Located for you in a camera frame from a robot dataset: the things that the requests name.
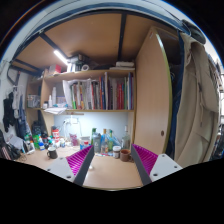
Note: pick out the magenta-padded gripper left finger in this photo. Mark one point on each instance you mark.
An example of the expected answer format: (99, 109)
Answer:
(78, 161)

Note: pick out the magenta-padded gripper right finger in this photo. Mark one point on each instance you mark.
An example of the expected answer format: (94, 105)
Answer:
(146, 160)

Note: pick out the blue and white carton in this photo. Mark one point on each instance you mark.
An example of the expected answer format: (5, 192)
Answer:
(84, 143)

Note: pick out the brown ceramic mug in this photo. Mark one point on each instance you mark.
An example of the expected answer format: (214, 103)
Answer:
(125, 155)

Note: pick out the pink pouch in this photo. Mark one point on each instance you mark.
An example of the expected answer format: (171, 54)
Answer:
(73, 139)

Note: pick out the grey shaker bottle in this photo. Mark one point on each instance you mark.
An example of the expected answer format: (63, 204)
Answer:
(96, 143)

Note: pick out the black mug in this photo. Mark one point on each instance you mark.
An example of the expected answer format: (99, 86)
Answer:
(52, 153)

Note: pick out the tall clear glass bottle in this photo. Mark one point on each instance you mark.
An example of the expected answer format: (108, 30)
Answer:
(126, 140)

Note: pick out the brown jar white lid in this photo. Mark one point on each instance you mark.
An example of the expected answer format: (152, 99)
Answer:
(116, 152)

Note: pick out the clear bottle yellow cap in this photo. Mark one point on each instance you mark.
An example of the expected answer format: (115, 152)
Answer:
(104, 143)

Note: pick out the green glass bottle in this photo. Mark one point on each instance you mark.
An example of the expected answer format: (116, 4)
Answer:
(93, 131)

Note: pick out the red and white canister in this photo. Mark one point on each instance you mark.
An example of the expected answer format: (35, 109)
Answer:
(55, 135)

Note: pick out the white bottle blue cap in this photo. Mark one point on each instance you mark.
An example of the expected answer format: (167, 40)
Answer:
(41, 146)

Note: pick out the green plastic container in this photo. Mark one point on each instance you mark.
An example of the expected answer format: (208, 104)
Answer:
(36, 140)

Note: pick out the light wooden wardrobe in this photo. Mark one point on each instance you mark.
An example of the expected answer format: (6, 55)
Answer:
(151, 100)

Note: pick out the beige hanging coat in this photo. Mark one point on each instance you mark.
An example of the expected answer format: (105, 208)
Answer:
(196, 116)

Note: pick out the wooden shelf unit with books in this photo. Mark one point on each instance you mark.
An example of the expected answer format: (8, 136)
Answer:
(100, 93)

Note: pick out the ceiling tube light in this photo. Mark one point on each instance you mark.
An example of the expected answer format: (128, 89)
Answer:
(60, 57)

